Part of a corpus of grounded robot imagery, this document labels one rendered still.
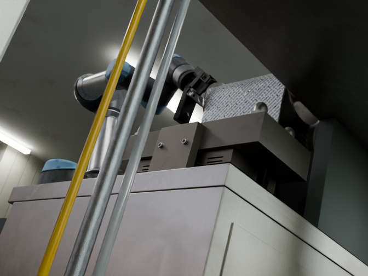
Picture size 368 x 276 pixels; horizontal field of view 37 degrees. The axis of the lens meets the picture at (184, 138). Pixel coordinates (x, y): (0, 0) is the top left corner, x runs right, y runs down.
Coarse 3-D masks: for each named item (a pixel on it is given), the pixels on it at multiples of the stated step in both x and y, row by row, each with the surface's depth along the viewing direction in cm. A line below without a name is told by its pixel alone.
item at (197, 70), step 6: (186, 72) 161; (192, 72) 161; (198, 72) 159; (204, 72) 154; (180, 78) 161; (186, 78) 161; (192, 78) 160; (198, 78) 155; (204, 78) 155; (210, 78) 153; (180, 84) 161; (186, 84) 162; (192, 84) 155; (198, 84) 155; (204, 84) 154; (210, 84) 153; (186, 90) 157; (192, 90) 154; (198, 90) 154; (204, 90) 153
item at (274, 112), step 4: (268, 108) 123; (272, 108) 122; (276, 108) 121; (280, 108) 121; (248, 112) 127; (268, 112) 122; (272, 112) 121; (276, 112) 121; (280, 112) 120; (228, 116) 131; (232, 116) 130; (272, 116) 121; (276, 116) 120; (204, 120) 136; (208, 120) 135; (276, 120) 119
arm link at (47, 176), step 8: (48, 160) 172; (56, 160) 170; (64, 160) 170; (48, 168) 169; (56, 168) 169; (64, 168) 169; (72, 168) 171; (40, 176) 170; (48, 176) 168; (56, 176) 168; (64, 176) 169; (72, 176) 170
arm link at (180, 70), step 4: (176, 68) 164; (180, 68) 163; (184, 68) 162; (188, 68) 162; (192, 68) 163; (176, 72) 163; (180, 72) 162; (184, 72) 161; (172, 76) 165; (176, 76) 163; (180, 76) 161; (176, 80) 163; (176, 84) 164
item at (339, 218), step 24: (336, 120) 112; (336, 144) 110; (360, 144) 118; (312, 168) 109; (336, 168) 109; (360, 168) 117; (312, 192) 106; (336, 192) 108; (360, 192) 116; (312, 216) 103; (336, 216) 107; (360, 216) 114; (336, 240) 106; (360, 240) 113
